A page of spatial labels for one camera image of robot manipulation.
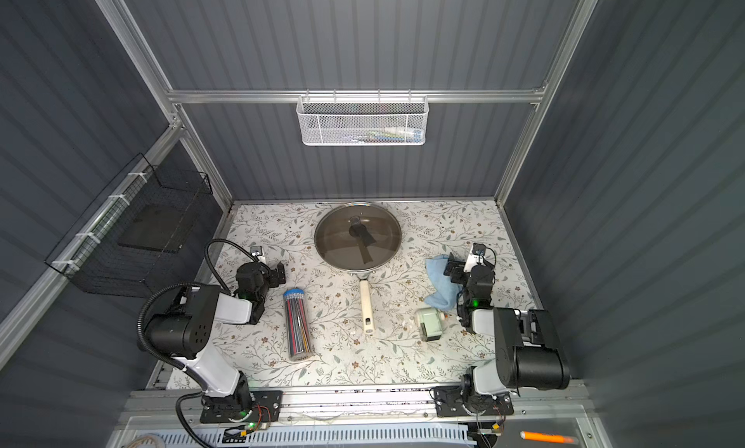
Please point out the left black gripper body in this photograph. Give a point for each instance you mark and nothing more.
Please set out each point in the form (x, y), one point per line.
(274, 273)

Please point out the pens in white basket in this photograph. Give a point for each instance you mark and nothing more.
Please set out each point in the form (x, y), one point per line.
(390, 136)

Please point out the white wire mesh basket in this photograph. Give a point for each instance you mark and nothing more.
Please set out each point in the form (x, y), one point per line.
(327, 124)

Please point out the orange marker pen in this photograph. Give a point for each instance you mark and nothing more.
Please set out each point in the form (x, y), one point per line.
(548, 438)

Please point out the black wire basket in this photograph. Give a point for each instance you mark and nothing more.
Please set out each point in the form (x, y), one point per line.
(146, 236)

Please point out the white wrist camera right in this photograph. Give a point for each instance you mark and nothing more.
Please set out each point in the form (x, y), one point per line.
(478, 252)

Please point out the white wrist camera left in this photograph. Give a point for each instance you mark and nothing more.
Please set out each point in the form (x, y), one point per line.
(257, 252)

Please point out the light blue cloth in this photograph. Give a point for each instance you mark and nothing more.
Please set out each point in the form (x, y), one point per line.
(446, 292)

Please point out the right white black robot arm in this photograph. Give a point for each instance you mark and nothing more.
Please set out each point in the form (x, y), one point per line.
(527, 350)

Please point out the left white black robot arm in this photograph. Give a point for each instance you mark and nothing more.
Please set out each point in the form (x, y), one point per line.
(174, 326)

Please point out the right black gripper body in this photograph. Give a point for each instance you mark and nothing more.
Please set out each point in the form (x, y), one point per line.
(460, 271)

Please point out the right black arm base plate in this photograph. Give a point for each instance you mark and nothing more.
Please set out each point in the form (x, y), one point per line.
(452, 402)

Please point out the clear tube of coloured pencils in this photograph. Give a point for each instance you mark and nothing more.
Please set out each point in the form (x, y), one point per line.
(298, 332)

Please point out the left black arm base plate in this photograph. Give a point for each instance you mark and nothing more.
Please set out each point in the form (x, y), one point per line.
(261, 407)

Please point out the glass pot lid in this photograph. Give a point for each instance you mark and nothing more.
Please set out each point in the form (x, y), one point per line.
(358, 237)

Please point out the pale green pencil sharpener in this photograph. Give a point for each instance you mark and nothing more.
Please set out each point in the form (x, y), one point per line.
(430, 323)

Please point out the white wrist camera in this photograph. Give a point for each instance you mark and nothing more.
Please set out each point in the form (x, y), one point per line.
(257, 252)
(478, 252)

